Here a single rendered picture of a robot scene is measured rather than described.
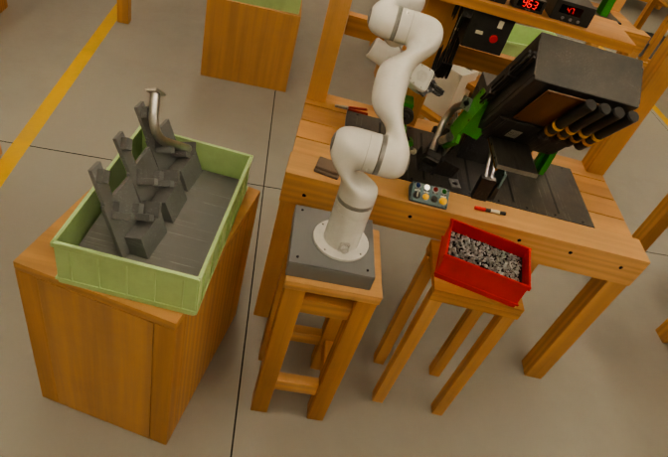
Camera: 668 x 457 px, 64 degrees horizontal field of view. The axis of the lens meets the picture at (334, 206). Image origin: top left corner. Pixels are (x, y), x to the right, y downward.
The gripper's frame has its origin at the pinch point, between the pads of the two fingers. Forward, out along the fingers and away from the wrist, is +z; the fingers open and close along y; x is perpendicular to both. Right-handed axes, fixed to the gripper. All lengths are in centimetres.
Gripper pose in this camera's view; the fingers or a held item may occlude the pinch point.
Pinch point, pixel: (437, 91)
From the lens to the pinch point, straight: 218.0
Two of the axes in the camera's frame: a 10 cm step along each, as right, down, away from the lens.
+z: 8.4, 4.9, 2.3
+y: 4.4, -8.7, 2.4
